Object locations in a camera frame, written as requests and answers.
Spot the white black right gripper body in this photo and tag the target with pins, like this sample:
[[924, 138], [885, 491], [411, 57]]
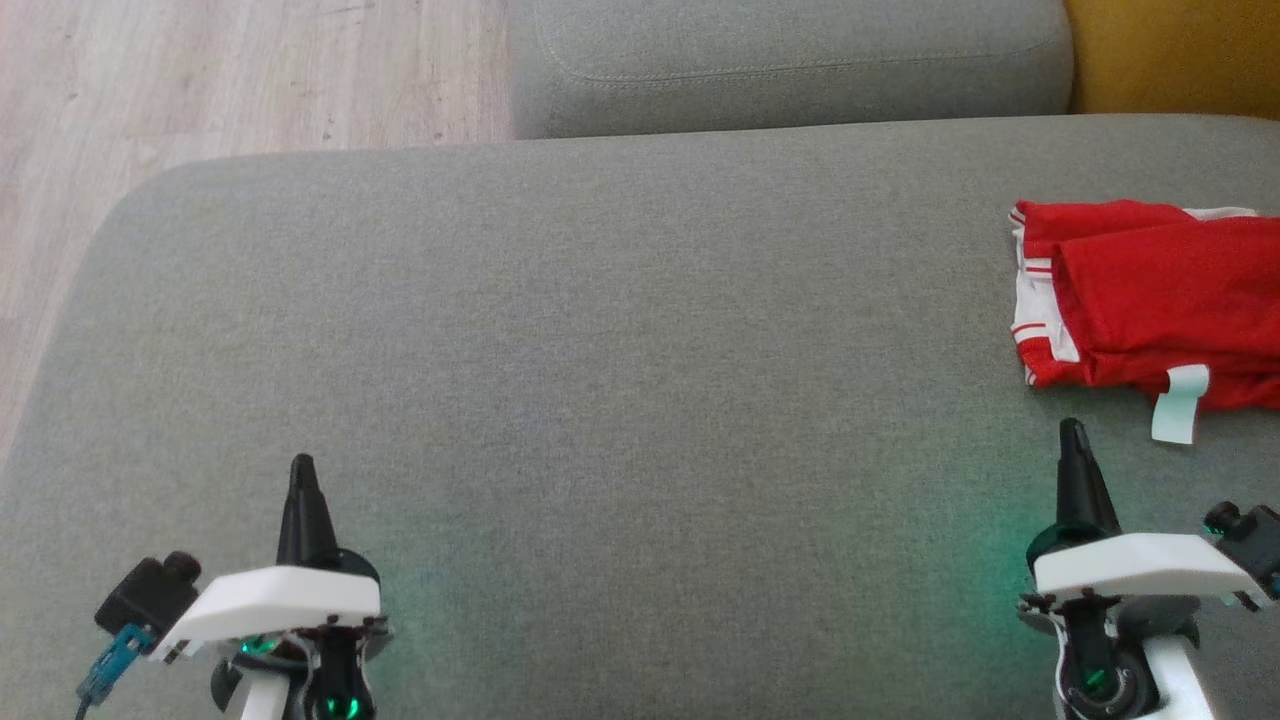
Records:
[[1140, 568]]

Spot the red jersey with number three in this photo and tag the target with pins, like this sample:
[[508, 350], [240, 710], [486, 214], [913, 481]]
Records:
[[1170, 290]]

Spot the grey sofa back cushion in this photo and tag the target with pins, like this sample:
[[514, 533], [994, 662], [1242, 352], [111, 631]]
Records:
[[800, 60]]

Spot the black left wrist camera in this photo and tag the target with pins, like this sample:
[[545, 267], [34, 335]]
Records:
[[150, 595]]

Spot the yellow cushion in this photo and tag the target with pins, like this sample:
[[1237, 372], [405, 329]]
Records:
[[1180, 55]]

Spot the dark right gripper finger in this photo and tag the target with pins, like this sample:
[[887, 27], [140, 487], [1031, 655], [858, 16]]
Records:
[[1070, 490], [1098, 505]]

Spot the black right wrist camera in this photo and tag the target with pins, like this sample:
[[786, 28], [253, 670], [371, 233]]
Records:
[[1255, 545]]

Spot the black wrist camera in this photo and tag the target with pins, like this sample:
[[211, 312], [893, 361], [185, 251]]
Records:
[[150, 595], [1255, 545]]

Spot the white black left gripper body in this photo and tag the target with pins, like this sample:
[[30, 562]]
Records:
[[280, 605]]

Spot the grey sofa seat cushion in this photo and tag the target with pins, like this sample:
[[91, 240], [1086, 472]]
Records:
[[650, 400]]

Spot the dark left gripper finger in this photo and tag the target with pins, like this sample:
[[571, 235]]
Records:
[[316, 535], [292, 530]]

